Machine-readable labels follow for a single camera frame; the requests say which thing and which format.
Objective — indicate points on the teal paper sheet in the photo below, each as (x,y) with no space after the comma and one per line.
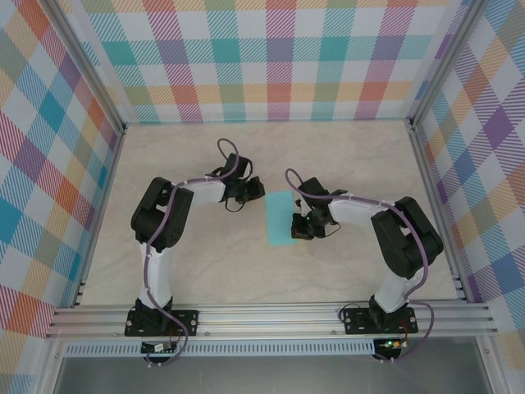
(279,217)

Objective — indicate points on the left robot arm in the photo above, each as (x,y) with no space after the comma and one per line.
(160,217)

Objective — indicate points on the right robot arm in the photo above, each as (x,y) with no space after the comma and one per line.
(406,238)

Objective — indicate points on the small circuit board green light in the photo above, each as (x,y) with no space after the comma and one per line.
(391,344)

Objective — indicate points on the small black circuit board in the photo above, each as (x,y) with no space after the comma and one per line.
(158,348)

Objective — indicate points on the aluminium table side rail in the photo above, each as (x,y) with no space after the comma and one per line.
(100,213)
(436,205)

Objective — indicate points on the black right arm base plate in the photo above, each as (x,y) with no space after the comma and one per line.
(357,320)

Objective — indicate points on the aluminium mounting rail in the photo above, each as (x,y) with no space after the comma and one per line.
(266,320)

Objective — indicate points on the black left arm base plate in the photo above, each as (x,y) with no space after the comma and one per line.
(188,322)

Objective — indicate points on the aluminium upright frame post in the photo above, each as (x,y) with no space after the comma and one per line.
(88,70)
(443,65)

